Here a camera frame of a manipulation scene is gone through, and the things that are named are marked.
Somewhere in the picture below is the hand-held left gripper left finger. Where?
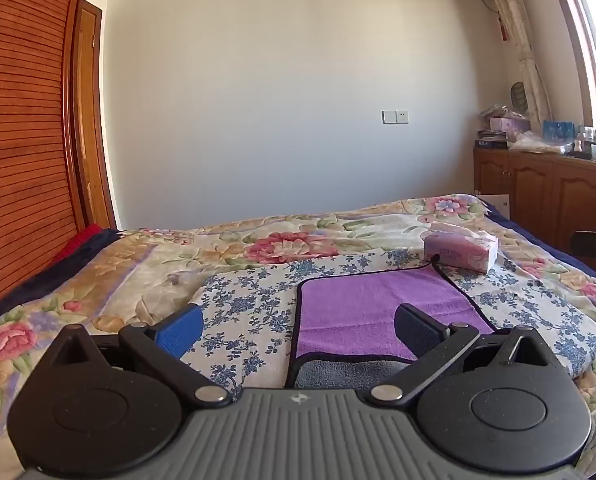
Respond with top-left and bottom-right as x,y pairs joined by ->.
42,304 -> 233,407

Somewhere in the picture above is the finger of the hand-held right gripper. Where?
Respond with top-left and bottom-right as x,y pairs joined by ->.
570,230 -> 596,287

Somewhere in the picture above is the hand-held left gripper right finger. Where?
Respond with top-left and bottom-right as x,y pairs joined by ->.
369,303 -> 546,407

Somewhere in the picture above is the purple towel with black trim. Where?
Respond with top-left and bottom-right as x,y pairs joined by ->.
284,259 -> 499,392

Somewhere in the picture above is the blue floral white cloth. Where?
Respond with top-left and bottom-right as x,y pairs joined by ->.
188,251 -> 596,402

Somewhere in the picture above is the floral bedspread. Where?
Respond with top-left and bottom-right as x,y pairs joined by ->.
0,192 -> 596,480

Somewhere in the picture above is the wooden cabinet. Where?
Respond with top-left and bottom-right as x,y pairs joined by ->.
472,144 -> 596,282

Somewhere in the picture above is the pink tissue pack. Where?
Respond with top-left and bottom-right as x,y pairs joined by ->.
423,220 -> 500,275

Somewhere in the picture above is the white flat board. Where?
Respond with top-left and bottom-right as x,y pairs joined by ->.
477,193 -> 511,214

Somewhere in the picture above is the clear plastic bag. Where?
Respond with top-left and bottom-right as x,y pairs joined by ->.
507,130 -> 575,154

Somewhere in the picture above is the blue box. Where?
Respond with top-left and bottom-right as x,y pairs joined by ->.
542,120 -> 577,142

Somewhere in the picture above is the red cloth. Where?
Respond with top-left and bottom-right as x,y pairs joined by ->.
52,224 -> 104,264

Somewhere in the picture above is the purple box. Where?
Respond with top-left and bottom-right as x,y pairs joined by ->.
488,116 -> 532,143

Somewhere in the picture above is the stack of dark books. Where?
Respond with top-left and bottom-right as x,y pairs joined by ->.
476,129 -> 509,150

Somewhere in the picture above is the patterned cream curtain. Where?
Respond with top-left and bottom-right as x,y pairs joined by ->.
474,0 -> 555,122

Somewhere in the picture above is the wooden room door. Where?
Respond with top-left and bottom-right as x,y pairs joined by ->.
72,0 -> 119,232

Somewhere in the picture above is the louvered wooden wardrobe door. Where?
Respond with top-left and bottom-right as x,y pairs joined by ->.
0,0 -> 92,322

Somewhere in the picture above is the wooden window frame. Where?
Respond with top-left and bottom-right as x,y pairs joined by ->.
550,0 -> 596,163

